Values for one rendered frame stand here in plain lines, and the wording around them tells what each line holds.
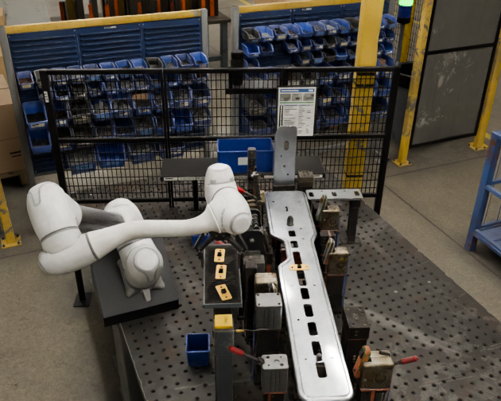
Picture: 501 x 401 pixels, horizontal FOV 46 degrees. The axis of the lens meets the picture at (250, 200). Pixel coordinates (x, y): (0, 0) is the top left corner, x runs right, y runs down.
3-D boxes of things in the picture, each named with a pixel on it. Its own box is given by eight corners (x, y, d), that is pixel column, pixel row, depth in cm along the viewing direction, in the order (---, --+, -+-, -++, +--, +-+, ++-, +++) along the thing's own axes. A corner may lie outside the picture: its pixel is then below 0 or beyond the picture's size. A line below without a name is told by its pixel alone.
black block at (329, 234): (335, 286, 291) (340, 237, 276) (313, 287, 290) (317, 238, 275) (332, 276, 298) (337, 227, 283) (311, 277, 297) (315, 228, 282)
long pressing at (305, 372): (363, 400, 195) (363, 397, 194) (295, 403, 193) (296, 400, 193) (304, 192, 313) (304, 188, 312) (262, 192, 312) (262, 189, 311)
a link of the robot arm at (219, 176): (200, 200, 212) (211, 218, 201) (200, 161, 204) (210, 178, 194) (229, 194, 215) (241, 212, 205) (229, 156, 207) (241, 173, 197)
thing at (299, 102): (314, 137, 334) (318, 85, 319) (274, 138, 333) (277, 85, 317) (313, 135, 336) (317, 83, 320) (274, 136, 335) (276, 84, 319)
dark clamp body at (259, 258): (269, 335, 262) (271, 265, 242) (238, 336, 261) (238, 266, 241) (266, 318, 271) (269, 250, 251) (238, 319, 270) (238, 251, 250)
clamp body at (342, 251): (346, 317, 272) (353, 255, 254) (320, 317, 271) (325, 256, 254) (342, 303, 280) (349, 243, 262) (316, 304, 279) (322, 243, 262)
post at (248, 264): (256, 340, 258) (258, 266, 238) (244, 340, 258) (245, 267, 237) (255, 332, 262) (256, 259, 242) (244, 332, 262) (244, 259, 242)
